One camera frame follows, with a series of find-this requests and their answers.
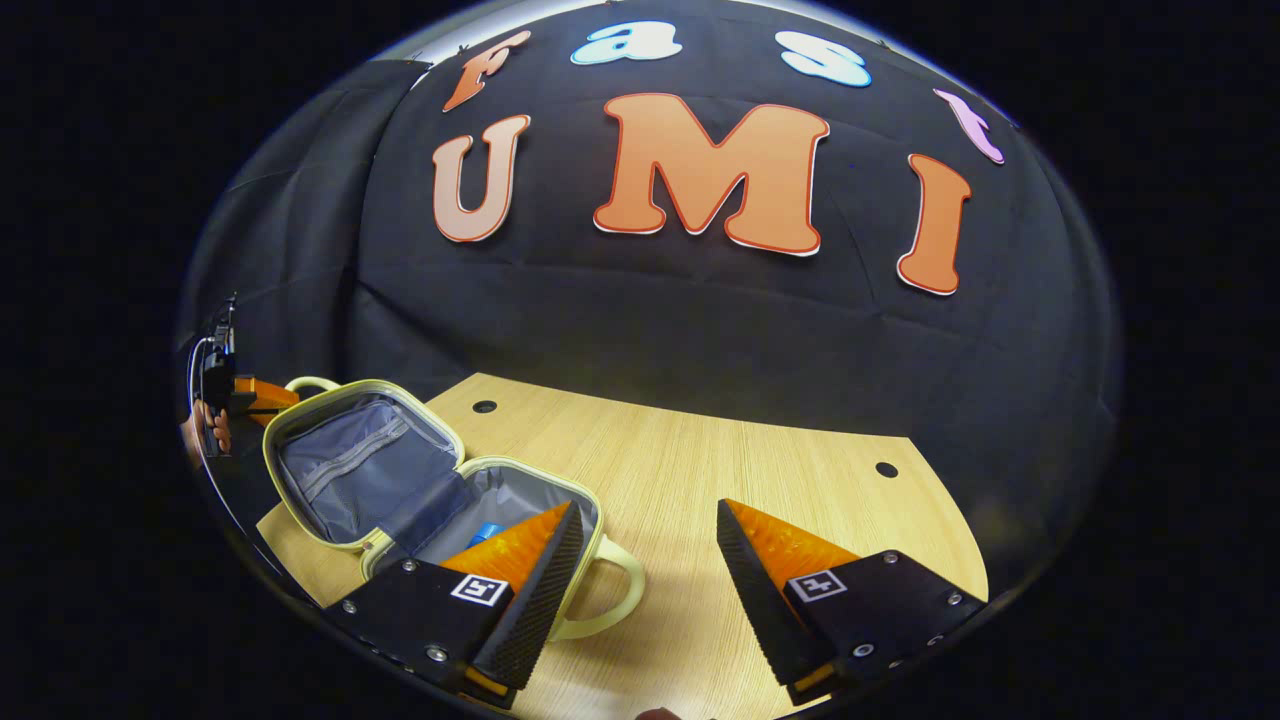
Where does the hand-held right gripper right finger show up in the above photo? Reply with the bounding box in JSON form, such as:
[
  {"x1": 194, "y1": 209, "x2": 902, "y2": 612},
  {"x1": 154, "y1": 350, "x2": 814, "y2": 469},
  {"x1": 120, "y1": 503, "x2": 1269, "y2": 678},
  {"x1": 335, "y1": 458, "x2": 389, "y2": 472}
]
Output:
[{"x1": 716, "y1": 498, "x2": 989, "y2": 706}]

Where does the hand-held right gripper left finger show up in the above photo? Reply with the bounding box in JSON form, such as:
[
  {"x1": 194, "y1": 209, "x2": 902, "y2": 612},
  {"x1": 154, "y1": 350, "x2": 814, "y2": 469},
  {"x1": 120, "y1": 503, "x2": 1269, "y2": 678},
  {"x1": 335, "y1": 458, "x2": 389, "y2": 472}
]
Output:
[{"x1": 325, "y1": 500, "x2": 586, "y2": 706}]

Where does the pale yellow suitcase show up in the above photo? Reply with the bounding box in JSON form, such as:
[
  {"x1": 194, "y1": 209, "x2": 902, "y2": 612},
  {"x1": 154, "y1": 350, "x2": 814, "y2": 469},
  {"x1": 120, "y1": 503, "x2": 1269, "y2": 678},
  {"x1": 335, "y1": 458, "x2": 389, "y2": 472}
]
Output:
[{"x1": 262, "y1": 376, "x2": 646, "y2": 641}]

